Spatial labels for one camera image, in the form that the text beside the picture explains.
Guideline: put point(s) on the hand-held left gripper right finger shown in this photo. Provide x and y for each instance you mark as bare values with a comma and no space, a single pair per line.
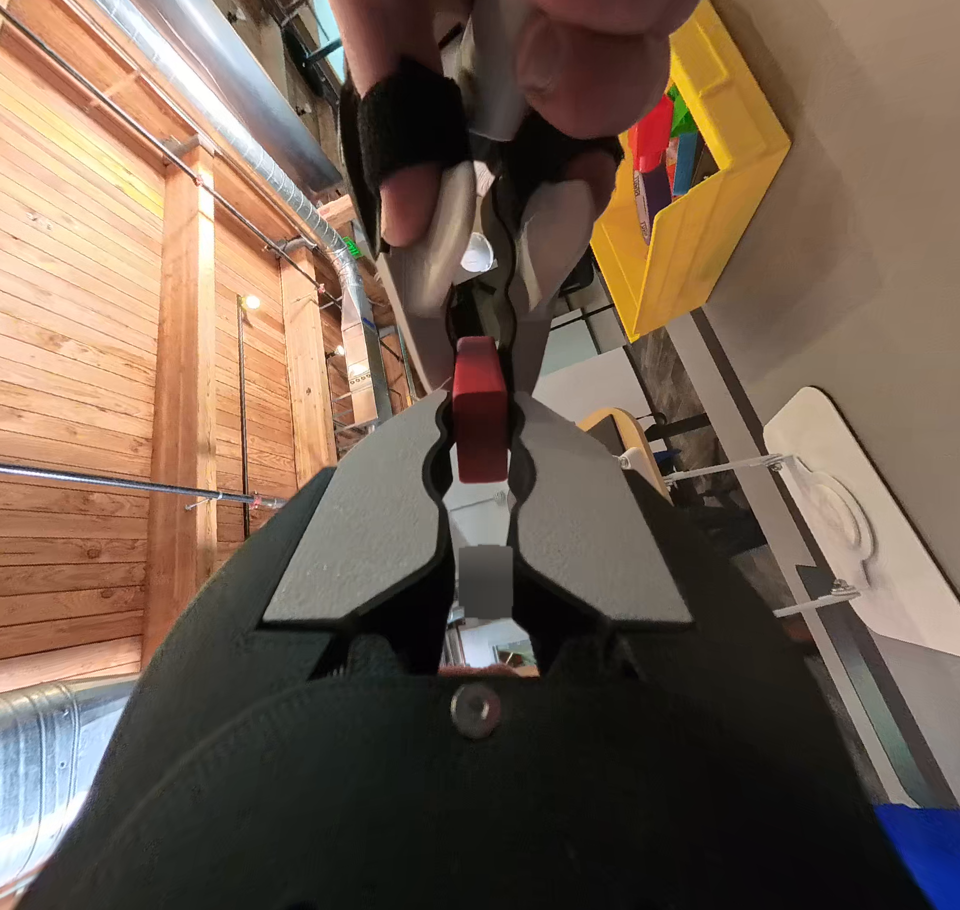
608,543

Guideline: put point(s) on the wooden post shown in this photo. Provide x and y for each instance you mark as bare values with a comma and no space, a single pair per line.
180,400

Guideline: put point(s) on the purple tape roll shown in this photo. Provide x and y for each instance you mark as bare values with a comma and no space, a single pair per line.
650,205

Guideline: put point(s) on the person's right hand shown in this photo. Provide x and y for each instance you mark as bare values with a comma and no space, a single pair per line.
600,40

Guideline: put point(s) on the red toy block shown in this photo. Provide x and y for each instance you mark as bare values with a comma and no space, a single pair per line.
480,415

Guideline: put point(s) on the yellow plastic bin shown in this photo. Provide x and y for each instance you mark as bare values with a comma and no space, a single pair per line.
720,205

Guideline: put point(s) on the green toy block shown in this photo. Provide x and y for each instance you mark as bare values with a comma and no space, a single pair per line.
680,112

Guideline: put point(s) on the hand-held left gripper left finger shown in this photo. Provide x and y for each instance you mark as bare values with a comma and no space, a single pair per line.
353,543

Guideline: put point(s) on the blue plastic bin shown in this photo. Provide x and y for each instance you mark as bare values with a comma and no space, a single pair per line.
923,858

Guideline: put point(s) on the silver ventilation duct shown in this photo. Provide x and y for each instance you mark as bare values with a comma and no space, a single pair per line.
225,55

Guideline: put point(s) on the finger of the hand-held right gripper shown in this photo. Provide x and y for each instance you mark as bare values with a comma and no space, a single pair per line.
555,243
443,243

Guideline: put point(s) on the blue toy block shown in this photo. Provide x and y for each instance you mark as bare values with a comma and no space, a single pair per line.
687,163

